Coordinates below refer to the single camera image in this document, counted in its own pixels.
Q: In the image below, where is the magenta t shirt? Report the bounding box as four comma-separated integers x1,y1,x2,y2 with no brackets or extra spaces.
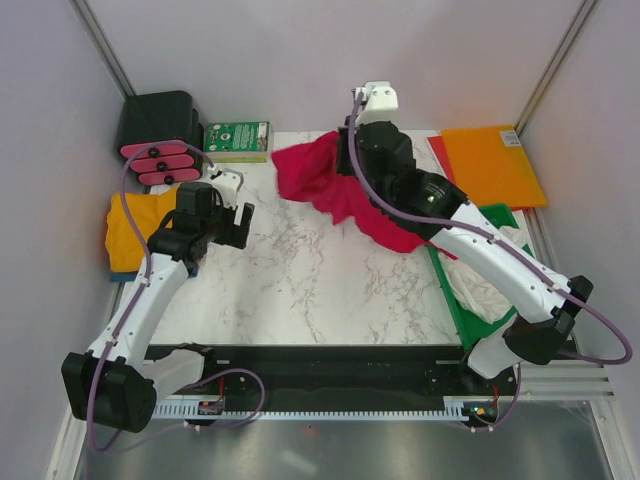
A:
272,124,467,253

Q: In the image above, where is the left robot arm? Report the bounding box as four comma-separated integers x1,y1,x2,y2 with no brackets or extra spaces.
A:
61,170,254,433

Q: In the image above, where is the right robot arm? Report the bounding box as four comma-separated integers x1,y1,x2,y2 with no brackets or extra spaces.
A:
338,121,593,394

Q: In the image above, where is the green white box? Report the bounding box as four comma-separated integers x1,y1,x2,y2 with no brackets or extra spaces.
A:
203,121,272,163

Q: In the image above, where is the red plastic folder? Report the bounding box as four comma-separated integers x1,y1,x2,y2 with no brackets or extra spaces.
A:
427,135,455,183

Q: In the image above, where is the yellow folded t shirt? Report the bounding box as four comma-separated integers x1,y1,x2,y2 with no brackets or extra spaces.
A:
105,187,177,272

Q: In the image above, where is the blue folded t shirt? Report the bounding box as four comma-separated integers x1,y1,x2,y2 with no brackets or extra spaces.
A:
109,266,199,283

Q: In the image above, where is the black pink drawer organizer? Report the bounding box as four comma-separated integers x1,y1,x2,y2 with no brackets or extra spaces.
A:
116,90,204,186

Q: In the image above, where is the orange plastic folder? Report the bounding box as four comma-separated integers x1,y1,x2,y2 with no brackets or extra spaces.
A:
441,125,548,210

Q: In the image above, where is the white crumpled t shirt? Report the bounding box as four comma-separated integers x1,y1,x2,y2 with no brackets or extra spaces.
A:
438,252,513,325

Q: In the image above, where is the green plastic tray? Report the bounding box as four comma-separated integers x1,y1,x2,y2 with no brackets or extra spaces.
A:
427,202,529,352

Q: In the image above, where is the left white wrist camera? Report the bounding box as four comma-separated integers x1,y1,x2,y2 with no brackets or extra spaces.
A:
207,168,244,210

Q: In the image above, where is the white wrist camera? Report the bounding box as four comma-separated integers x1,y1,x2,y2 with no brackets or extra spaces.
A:
352,81,399,126
207,168,244,210

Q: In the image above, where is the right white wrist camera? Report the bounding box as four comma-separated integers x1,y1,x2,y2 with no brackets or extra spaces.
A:
352,81,399,126

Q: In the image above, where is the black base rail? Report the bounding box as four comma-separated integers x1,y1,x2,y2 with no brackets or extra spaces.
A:
144,343,521,412

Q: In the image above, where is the left aluminium corner post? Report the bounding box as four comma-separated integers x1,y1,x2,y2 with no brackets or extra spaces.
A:
69,0,136,98

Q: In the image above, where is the aluminium corner post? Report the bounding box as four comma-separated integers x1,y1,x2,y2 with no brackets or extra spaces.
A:
69,0,136,98
515,0,601,137

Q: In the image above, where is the white cable duct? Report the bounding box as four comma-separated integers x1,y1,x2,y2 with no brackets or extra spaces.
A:
152,395,493,422

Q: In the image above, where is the right aluminium corner post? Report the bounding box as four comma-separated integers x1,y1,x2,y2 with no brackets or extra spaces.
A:
515,0,601,137

